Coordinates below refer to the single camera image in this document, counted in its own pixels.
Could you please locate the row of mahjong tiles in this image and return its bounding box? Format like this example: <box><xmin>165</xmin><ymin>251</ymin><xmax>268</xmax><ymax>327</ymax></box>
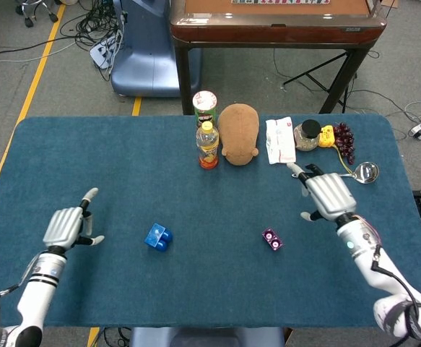
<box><xmin>230</xmin><ymin>0</ymin><xmax>331</xmax><ymax>6</ymax></box>

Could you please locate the blue felt table cover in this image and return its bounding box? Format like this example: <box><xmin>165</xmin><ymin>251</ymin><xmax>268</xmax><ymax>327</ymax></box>
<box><xmin>0</xmin><ymin>114</ymin><xmax>421</xmax><ymax>329</ymax></box>

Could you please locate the black floor cable tangle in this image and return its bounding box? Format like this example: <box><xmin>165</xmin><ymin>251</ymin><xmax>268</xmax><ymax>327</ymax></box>
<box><xmin>60</xmin><ymin>0</ymin><xmax>128</xmax><ymax>82</ymax></box>

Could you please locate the brown mahjong table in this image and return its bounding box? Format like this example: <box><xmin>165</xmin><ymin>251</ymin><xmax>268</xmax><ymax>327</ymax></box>
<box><xmin>169</xmin><ymin>0</ymin><xmax>388</xmax><ymax>116</ymax></box>

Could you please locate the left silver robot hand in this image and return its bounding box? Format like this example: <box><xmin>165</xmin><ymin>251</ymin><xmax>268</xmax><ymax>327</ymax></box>
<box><xmin>43</xmin><ymin>187</ymin><xmax>105</xmax><ymax>254</ymax></box>

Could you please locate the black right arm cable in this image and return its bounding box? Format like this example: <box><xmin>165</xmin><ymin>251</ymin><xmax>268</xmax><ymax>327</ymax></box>
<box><xmin>370</xmin><ymin>244</ymin><xmax>421</xmax><ymax>347</ymax></box>

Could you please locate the yellow toy with cord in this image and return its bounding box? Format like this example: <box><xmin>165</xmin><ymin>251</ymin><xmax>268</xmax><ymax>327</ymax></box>
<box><xmin>317</xmin><ymin>124</ymin><xmax>355</xmax><ymax>176</ymax></box>

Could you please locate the grey blue robot torso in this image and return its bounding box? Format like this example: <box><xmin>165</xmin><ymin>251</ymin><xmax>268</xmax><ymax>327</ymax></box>
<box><xmin>129</xmin><ymin>327</ymin><xmax>287</xmax><ymax>347</ymax></box>

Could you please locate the green chips can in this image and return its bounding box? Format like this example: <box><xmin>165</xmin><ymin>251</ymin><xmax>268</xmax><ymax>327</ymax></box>
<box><xmin>191</xmin><ymin>90</ymin><xmax>218</xmax><ymax>128</ymax></box>

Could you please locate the glass jar black lid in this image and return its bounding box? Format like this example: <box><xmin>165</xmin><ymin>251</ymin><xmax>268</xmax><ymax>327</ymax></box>
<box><xmin>293</xmin><ymin>119</ymin><xmax>322</xmax><ymax>153</ymax></box>

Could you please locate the office chair wheel base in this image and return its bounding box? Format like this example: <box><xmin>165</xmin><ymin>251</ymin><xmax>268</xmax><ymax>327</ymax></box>
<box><xmin>14</xmin><ymin>0</ymin><xmax>59</xmax><ymax>28</ymax></box>

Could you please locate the purple grape bunch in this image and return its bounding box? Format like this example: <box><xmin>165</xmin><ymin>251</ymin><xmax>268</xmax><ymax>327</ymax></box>
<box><xmin>332</xmin><ymin>122</ymin><xmax>356</xmax><ymax>166</ymax></box>

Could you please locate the white power strip with plugs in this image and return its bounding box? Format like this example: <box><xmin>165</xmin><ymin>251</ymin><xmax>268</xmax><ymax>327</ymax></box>
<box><xmin>89</xmin><ymin>34</ymin><xmax>123</xmax><ymax>69</ymax></box>

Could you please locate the yellow drink bottle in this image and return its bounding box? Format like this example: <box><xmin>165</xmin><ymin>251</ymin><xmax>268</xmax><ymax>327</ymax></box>
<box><xmin>195</xmin><ymin>121</ymin><xmax>220</xmax><ymax>171</ymax></box>

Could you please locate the brown plush toy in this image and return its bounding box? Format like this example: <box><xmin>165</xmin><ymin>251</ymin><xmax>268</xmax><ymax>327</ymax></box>
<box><xmin>217</xmin><ymin>103</ymin><xmax>261</xmax><ymax>167</ymax></box>

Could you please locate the blue grey machine base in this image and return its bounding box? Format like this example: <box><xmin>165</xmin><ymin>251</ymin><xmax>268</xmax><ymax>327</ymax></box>
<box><xmin>110</xmin><ymin>0</ymin><xmax>203</xmax><ymax>98</ymax></box>

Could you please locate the purple toy brick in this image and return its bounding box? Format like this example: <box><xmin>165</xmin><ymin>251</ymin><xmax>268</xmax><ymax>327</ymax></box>
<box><xmin>261</xmin><ymin>227</ymin><xmax>284</xmax><ymax>252</ymax></box>

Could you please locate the blue toy brick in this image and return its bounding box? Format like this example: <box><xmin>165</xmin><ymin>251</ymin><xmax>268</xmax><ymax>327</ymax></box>
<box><xmin>144</xmin><ymin>223</ymin><xmax>174</xmax><ymax>253</ymax></box>

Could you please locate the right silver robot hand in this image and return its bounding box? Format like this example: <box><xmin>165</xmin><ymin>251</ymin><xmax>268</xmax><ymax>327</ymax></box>
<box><xmin>285</xmin><ymin>162</ymin><xmax>357</xmax><ymax>222</ymax></box>

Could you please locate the steel ladle black handle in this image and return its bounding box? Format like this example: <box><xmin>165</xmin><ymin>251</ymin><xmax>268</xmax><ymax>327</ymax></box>
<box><xmin>291</xmin><ymin>161</ymin><xmax>381</xmax><ymax>185</ymax></box>

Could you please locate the white tissue packet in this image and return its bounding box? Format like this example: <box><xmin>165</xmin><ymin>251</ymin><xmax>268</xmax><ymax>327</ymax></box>
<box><xmin>265</xmin><ymin>116</ymin><xmax>297</xmax><ymax>166</ymax></box>

